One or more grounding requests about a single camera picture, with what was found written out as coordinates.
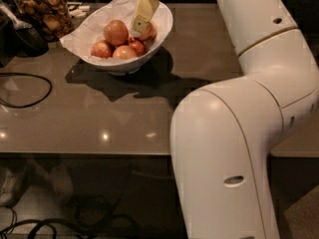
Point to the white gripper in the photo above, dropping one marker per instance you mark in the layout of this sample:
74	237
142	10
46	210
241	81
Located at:
144	11

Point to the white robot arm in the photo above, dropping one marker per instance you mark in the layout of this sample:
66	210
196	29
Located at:
221	134

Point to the white ceramic bowl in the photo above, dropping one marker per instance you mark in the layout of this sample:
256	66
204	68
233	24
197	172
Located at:
163	22

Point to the small red apple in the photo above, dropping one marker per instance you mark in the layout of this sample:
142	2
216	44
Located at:
137	45

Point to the middle front apple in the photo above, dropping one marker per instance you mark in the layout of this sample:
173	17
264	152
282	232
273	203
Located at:
124	52

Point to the left front apple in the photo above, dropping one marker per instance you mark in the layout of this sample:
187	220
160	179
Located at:
102	49

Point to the white items behind bowl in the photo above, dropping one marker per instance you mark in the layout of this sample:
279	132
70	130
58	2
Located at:
78	11

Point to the white paper liner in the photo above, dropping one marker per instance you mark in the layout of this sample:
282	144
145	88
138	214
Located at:
80	41

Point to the glass jar of chips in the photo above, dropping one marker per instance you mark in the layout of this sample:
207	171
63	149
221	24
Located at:
52	17

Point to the black appliance at left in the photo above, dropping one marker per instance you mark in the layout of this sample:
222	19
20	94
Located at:
30	43

